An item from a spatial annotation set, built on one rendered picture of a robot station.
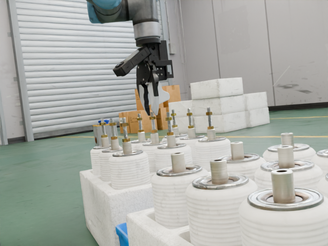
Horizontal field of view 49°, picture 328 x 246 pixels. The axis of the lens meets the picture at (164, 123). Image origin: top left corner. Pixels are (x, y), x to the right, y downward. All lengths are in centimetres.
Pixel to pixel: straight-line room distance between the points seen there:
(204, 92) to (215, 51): 386
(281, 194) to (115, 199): 49
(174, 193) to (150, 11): 61
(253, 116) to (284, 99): 270
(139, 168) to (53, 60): 561
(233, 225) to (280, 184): 10
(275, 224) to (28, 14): 619
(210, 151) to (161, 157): 13
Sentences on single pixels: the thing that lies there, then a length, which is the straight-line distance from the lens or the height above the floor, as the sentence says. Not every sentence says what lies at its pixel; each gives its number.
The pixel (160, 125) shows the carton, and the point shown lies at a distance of 497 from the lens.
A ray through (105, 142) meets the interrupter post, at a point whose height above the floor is 27.
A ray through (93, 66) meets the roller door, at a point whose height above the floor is 116.
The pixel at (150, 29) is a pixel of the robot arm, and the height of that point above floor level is 57.
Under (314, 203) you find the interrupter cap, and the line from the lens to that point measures 38.
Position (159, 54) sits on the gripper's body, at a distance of 104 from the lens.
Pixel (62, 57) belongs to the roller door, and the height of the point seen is 133.
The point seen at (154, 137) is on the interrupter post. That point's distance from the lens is 102.
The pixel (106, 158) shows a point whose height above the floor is 24.
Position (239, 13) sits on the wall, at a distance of 724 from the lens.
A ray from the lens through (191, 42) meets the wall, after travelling 804.
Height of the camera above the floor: 36
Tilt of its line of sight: 3 degrees down
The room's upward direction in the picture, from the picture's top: 6 degrees counter-clockwise
